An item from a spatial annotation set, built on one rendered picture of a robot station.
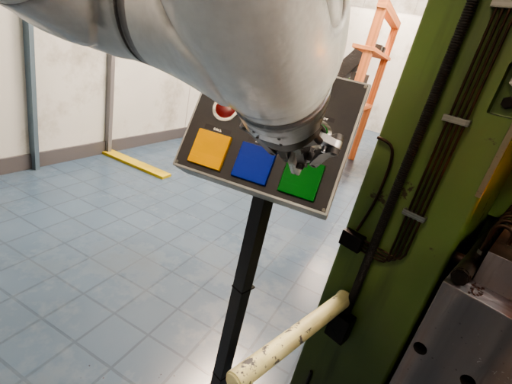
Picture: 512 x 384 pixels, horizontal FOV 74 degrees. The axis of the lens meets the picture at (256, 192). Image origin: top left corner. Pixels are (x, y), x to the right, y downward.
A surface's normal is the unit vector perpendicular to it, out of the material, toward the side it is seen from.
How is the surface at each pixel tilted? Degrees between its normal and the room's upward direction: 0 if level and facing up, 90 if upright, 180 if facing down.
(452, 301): 90
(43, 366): 0
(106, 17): 118
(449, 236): 90
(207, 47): 136
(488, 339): 90
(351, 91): 60
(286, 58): 124
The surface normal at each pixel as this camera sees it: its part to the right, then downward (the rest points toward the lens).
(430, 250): -0.69, 0.15
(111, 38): -0.43, 0.84
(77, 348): 0.21, -0.90
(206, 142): -0.18, -0.18
